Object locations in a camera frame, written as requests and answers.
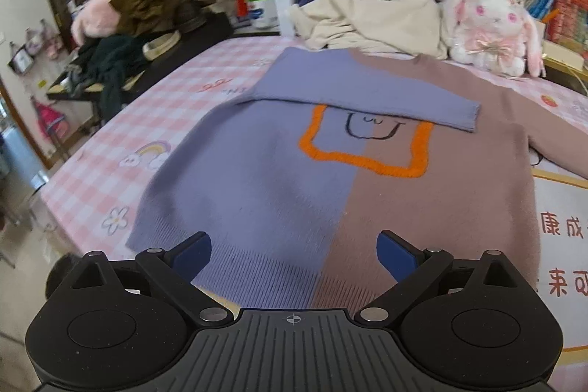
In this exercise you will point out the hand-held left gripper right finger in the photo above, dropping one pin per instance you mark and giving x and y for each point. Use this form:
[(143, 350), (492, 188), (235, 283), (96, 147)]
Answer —
[(395, 252)]

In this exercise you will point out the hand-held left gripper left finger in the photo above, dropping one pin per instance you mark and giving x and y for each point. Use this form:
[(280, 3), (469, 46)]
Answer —
[(195, 252)]

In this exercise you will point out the purple and brown sweater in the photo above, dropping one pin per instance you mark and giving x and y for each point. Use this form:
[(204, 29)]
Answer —
[(257, 190)]

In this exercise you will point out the dark clothes heap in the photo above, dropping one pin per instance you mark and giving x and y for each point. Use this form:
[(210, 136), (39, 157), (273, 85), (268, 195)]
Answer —
[(110, 66)]

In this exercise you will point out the pink checkered table mat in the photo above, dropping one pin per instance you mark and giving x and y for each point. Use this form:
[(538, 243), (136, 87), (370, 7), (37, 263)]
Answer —
[(115, 171)]

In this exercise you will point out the pink hanging doll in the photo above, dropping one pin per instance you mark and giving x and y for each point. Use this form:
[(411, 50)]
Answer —
[(46, 118)]

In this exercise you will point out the beige webbing belt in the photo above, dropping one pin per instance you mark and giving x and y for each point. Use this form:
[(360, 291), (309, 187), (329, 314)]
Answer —
[(158, 45)]

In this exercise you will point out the cream garment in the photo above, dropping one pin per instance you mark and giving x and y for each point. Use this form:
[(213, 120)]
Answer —
[(367, 20)]

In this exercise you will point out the white jar with blue label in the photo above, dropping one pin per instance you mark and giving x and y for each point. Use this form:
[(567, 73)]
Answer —
[(262, 13)]

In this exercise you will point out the white and pink bunny plush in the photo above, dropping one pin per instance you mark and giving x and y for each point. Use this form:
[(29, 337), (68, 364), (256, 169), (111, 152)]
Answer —
[(491, 20)]

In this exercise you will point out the pink fluffy plush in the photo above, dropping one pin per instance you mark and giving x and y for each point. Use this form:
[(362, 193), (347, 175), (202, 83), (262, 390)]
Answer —
[(92, 17)]

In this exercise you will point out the white flat box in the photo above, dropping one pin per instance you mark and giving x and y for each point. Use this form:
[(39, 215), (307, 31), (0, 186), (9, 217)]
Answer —
[(562, 54)]

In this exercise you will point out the red book box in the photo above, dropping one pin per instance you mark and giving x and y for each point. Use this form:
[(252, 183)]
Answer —
[(569, 15)]

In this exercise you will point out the small picture frame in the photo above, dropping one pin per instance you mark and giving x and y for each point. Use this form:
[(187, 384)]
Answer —
[(20, 59)]

